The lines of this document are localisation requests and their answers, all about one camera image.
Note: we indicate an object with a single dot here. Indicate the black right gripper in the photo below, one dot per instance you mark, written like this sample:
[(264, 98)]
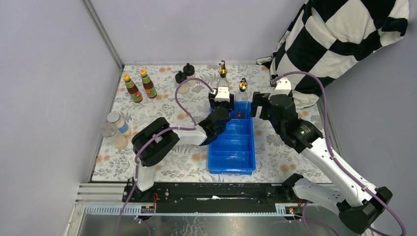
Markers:
[(259, 99)]

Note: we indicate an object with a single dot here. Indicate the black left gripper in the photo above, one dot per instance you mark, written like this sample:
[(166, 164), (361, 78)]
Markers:
[(228, 104)]

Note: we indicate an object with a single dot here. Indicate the blue plastic divided bin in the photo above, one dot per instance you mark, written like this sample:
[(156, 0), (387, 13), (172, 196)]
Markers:
[(233, 151)]

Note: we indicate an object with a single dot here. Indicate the glass oil bottle gold spout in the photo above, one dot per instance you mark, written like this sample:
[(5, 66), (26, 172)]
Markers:
[(223, 83)]

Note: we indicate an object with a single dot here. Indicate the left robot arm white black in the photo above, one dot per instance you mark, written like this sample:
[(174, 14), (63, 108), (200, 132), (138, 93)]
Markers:
[(154, 142)]

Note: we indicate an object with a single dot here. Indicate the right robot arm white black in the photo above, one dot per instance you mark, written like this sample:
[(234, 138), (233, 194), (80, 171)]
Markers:
[(357, 202)]

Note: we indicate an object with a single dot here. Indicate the floral table mat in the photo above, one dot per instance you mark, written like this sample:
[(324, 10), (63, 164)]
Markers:
[(187, 163)]

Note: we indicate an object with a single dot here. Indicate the black lid spice jar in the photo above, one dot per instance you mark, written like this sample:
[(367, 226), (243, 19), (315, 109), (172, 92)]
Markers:
[(189, 70), (179, 78)]

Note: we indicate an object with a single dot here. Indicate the black white checkered cloth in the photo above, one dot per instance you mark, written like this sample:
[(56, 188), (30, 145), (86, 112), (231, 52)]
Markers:
[(328, 37)]

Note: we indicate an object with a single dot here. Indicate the brown sauce bottle yellow cap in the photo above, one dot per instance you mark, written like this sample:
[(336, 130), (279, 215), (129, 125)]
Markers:
[(132, 88)]

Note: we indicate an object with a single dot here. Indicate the silver lid spice jar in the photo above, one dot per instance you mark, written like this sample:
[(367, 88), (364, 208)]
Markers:
[(117, 119)]

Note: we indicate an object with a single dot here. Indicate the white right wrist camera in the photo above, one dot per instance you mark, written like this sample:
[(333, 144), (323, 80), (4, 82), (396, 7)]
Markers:
[(283, 87)]

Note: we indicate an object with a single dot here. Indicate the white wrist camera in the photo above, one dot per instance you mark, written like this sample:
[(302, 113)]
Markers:
[(222, 94), (283, 87)]

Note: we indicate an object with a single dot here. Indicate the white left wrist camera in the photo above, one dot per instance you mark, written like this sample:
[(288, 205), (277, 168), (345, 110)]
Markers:
[(222, 94)]

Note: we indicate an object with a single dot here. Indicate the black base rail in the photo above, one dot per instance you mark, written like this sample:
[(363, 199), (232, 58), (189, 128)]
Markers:
[(209, 197)]

